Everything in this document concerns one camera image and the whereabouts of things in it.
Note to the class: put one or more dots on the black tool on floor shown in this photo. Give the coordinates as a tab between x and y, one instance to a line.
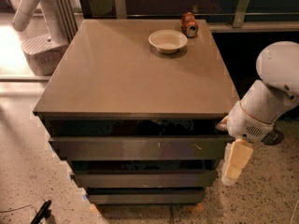
43	212

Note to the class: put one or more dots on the grey top drawer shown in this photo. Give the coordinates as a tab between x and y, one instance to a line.
140	148

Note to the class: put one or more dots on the grey bottom drawer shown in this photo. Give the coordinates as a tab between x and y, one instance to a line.
149	198

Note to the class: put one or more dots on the grey drawer cabinet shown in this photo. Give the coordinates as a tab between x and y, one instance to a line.
112	82

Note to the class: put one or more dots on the left metal wall bracket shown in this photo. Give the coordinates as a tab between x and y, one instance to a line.
120	6

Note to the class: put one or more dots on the red soda can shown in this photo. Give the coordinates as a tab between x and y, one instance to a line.
189	25

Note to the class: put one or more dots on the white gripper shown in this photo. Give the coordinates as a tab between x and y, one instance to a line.
248	123

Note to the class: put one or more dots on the metal wall bracket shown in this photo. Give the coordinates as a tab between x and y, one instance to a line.
120	6
240	13

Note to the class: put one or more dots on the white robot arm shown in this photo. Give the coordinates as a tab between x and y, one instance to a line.
277	90

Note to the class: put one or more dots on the white bowl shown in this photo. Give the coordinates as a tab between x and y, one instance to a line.
168	41

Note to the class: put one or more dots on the right metal wall bracket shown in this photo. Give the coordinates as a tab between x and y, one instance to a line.
240	13

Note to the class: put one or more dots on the grey middle drawer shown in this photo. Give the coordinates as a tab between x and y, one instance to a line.
145	180

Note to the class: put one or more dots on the grey drawer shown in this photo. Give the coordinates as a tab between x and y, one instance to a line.
149	198
140	148
145	180

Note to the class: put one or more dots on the aluminium frame post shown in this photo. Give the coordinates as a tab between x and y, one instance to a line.
66	18

